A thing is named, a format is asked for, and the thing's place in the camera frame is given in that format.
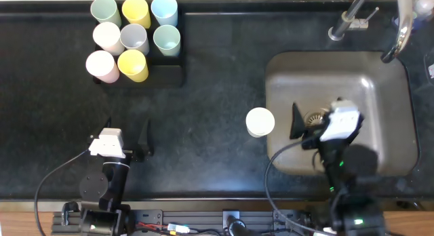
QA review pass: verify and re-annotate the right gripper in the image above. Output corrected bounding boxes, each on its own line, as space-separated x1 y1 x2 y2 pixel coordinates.
290 102 327 151

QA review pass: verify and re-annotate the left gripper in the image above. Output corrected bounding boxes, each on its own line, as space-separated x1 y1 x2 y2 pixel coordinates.
88 116 155 161

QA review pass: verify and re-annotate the white cup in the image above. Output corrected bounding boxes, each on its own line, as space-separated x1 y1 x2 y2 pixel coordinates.
92 21 125 56
245 107 276 138

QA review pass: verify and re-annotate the yellow cup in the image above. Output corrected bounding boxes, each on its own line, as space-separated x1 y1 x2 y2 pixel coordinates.
117 49 149 83
121 0 151 29

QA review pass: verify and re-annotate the pink cup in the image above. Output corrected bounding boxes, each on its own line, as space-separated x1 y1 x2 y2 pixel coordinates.
85 50 120 84

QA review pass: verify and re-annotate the black tray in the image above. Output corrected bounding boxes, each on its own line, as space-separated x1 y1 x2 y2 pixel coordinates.
92 5 186 88

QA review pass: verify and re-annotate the steel sink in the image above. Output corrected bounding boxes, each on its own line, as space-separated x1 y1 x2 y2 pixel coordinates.
265 51 420 178

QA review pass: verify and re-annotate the grey cup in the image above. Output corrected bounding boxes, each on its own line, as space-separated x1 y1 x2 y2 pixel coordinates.
119 23 150 56

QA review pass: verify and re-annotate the green cup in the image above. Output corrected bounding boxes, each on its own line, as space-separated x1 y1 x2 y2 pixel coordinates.
90 0 122 28
153 24 181 57

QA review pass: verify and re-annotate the blue cup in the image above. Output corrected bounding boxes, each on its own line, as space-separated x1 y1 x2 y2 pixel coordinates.
151 0 179 27

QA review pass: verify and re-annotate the steel tap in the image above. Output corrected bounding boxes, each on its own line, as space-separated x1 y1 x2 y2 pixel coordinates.
328 0 416 64

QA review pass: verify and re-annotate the blue soap bottle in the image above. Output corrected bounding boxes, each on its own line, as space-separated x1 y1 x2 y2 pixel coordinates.
392 0 434 31

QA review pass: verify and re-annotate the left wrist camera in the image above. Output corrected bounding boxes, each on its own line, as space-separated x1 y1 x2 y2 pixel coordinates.
88 127 125 159

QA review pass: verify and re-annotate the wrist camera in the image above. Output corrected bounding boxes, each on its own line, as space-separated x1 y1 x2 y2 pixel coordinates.
319 100 360 142
88 127 125 159

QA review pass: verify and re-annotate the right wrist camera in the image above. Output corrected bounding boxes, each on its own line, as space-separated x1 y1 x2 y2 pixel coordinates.
319 100 360 142

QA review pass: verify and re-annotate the mounting rail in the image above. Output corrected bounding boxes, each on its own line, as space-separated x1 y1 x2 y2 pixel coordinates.
50 201 340 236

